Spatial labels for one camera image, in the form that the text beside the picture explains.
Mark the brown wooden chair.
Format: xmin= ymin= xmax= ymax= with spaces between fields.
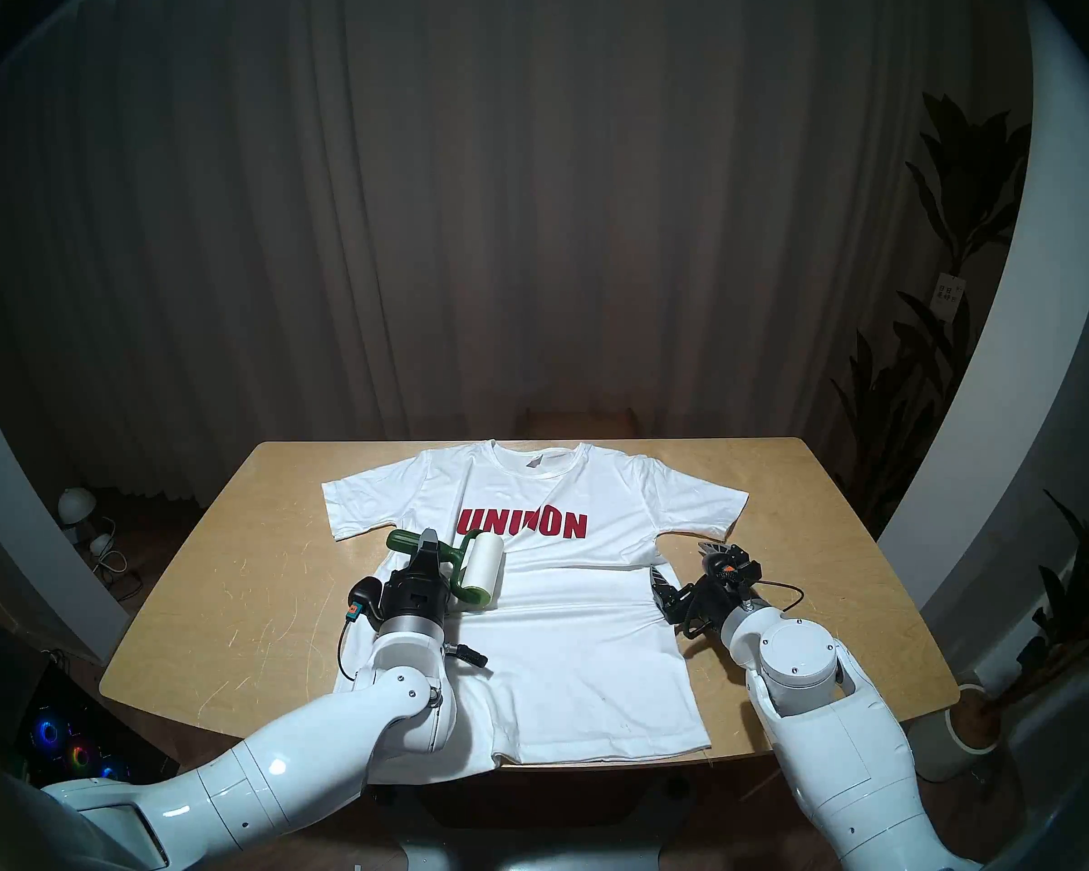
xmin=519 ymin=408 xmax=641 ymax=442

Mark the white curved pillar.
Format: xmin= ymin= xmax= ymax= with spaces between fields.
xmin=876 ymin=0 xmax=1089 ymax=612
xmin=0 ymin=343 xmax=131 ymax=666

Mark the black computer with rgb fans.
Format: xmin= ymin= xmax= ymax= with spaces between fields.
xmin=18 ymin=670 xmax=178 ymax=788

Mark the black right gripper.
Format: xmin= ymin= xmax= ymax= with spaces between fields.
xmin=651 ymin=541 xmax=754 ymax=639

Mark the green handled lint roller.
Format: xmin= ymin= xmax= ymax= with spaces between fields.
xmin=386 ymin=528 xmax=506 ymax=612

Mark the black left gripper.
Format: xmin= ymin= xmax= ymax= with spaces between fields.
xmin=379 ymin=528 xmax=459 ymax=634

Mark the plant in white pot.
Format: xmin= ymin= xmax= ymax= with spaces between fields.
xmin=907 ymin=488 xmax=1089 ymax=782

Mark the tall dark leafy plant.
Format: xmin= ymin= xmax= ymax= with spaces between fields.
xmin=830 ymin=93 xmax=1034 ymax=534

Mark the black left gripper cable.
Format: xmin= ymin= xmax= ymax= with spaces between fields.
xmin=338 ymin=620 xmax=489 ymax=682

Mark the white mushroom lamp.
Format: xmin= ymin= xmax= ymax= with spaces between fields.
xmin=58 ymin=486 xmax=98 ymax=543

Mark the white t-shirt red print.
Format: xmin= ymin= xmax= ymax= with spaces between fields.
xmin=322 ymin=441 xmax=750 ymax=775

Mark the white floor cable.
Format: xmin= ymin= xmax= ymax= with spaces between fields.
xmin=95 ymin=515 xmax=132 ymax=578

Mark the beige pleated curtain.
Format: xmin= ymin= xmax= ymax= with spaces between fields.
xmin=0 ymin=0 xmax=1026 ymax=507

